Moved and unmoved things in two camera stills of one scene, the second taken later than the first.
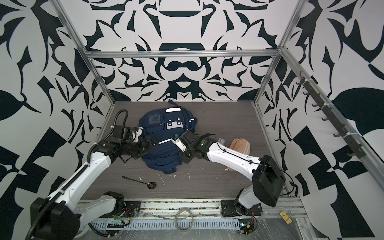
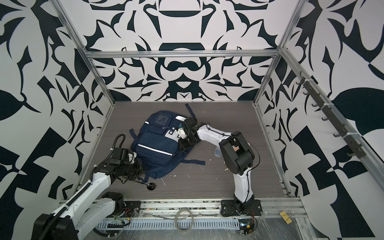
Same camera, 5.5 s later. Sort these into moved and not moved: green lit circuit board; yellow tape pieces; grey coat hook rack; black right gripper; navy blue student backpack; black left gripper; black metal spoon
Moved: black left gripper; navy blue student backpack; black right gripper
Not moved: black metal spoon; yellow tape pieces; green lit circuit board; grey coat hook rack
